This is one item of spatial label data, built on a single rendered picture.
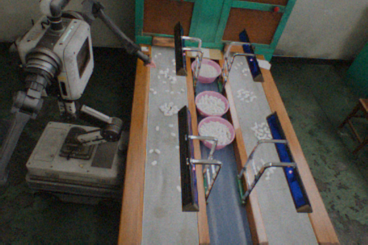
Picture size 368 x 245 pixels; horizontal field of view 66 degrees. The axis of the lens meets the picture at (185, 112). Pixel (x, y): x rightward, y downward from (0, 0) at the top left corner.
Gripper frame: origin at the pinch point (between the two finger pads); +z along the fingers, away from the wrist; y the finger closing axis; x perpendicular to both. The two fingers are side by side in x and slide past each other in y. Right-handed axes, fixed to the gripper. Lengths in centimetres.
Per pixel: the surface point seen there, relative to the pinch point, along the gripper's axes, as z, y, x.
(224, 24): 34, 46, -53
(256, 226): 55, -123, -29
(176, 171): 22, -89, 0
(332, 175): 199, -38, -51
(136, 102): -2.7, -32.6, 15.8
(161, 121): 13.7, -47.1, 5.9
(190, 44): 28, 47, -17
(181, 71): -0.3, -31.9, -27.4
